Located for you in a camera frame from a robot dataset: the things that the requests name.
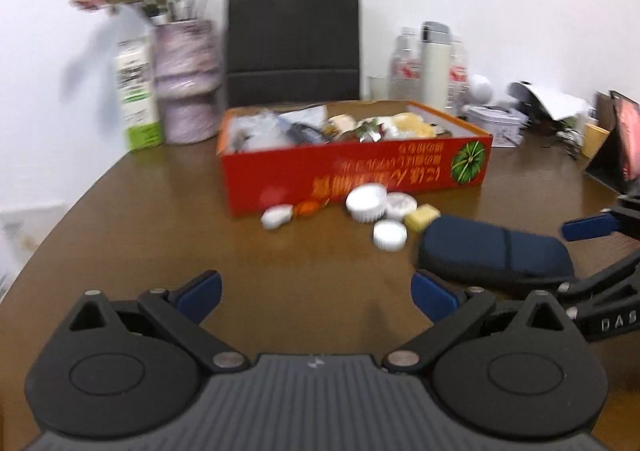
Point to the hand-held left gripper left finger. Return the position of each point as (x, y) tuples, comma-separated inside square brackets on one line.
[(200, 296)]

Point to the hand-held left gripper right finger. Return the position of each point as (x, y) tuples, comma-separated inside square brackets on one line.
[(434, 296)]

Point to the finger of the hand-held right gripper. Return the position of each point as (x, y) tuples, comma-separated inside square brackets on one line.
[(587, 227), (600, 283)]

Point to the navy pencil case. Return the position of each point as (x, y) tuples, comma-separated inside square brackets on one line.
[(480, 246)]

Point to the red cardboard box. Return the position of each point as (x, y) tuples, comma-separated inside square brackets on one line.
[(280, 181)]

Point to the iridescent plastic bag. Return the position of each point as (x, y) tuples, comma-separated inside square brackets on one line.
[(262, 131)]

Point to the brown wooden desk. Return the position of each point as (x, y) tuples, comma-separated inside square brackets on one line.
[(250, 256)]

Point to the white fluted paper cup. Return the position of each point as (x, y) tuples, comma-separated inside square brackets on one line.
[(390, 235), (367, 201)]

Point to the small yellow block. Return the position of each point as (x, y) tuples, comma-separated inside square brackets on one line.
[(422, 217)]

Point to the small yellow box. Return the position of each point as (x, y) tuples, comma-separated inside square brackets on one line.
[(595, 141)]

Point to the white round lid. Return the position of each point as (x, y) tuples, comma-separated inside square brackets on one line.
[(401, 205)]

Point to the small white oval case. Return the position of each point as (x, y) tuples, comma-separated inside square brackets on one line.
[(276, 217)]

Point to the white paper sheet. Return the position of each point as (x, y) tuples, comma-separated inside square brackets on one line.
[(555, 101)]

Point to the white printed tin box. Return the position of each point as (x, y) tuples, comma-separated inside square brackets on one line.
[(492, 127)]

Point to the orange wrapped candy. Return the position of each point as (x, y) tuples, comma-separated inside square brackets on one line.
[(307, 207)]

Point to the yellow and white plush toy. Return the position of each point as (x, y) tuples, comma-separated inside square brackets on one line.
[(412, 125)]

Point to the white round speaker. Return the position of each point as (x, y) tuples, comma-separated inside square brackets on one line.
[(481, 90)]

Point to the dark ribbed object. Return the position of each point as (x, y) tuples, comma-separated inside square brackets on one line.
[(306, 133)]

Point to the white and peach charger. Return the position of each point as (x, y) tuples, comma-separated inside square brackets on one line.
[(341, 123)]

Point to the clear plastic water bottle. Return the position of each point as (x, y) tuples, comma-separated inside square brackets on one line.
[(459, 76), (404, 66)]

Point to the crumpled white paper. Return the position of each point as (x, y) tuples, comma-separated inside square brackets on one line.
[(305, 115)]

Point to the white and green milk carton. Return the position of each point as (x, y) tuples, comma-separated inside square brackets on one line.
[(137, 96)]

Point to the clear glass cup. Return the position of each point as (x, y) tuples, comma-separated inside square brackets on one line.
[(379, 88)]

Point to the white thermos bottle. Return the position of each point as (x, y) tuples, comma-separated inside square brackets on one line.
[(435, 66)]

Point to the black paper bag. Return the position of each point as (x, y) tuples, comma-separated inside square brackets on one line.
[(292, 31)]

